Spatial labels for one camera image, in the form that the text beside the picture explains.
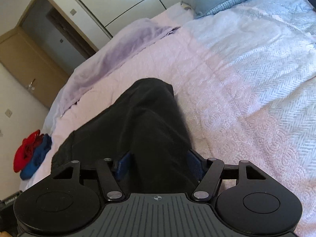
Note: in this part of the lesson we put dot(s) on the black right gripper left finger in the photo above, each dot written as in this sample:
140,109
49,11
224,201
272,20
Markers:
121,166

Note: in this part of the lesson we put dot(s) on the wooden door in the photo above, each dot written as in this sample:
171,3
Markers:
32,67

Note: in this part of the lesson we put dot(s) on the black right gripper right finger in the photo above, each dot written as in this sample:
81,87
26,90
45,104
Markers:
197,164

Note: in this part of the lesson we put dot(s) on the blue folded garment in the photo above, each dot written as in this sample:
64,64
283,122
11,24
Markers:
37,159

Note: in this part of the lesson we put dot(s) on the red folded garment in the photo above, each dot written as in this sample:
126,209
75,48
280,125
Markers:
25,152

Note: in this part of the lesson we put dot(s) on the pink quilted bedspread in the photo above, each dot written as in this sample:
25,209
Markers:
244,79

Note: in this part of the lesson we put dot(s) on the lilac fleece blanket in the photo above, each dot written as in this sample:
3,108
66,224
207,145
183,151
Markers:
130,41

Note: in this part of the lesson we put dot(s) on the black trousers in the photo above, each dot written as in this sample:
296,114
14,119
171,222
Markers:
144,122

